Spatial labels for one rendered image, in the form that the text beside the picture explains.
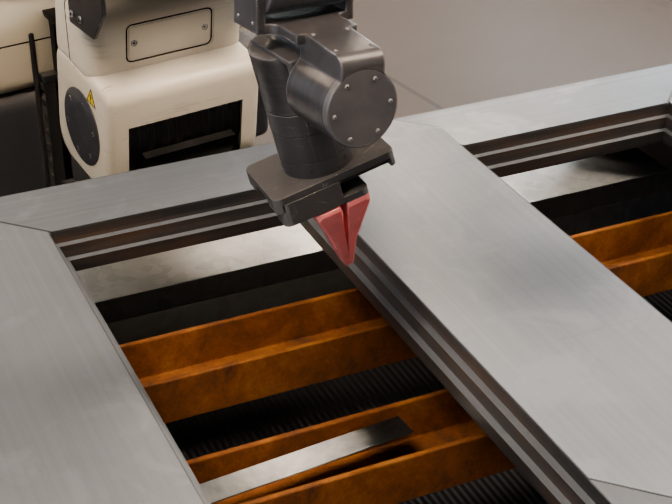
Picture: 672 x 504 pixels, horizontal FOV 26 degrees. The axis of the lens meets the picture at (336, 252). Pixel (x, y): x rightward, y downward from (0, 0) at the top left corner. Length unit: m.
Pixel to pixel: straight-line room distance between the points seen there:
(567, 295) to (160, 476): 0.42
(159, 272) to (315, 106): 0.69
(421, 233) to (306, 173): 0.30
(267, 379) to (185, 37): 0.59
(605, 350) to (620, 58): 2.82
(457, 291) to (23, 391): 0.39
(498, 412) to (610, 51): 2.94
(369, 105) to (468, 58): 2.96
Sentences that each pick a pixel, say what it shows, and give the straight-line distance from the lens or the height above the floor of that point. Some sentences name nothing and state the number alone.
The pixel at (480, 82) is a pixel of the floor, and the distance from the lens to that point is 3.82.
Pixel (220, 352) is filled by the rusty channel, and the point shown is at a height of 0.69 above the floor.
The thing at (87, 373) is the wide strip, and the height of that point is 0.85.
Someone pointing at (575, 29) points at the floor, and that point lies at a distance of 4.19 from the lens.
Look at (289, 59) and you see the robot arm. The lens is 1.04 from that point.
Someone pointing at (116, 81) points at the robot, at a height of 0.80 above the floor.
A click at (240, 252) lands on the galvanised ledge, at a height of 0.68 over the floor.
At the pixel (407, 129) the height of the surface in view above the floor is 0.86.
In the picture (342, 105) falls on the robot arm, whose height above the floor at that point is 1.12.
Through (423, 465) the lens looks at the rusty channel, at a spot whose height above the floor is 0.71.
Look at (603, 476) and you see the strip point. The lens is 1.10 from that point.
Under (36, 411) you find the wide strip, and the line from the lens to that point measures 1.17.
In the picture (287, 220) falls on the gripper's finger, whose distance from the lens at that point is 1.10.
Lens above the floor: 1.54
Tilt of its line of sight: 31 degrees down
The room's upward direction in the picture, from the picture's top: straight up
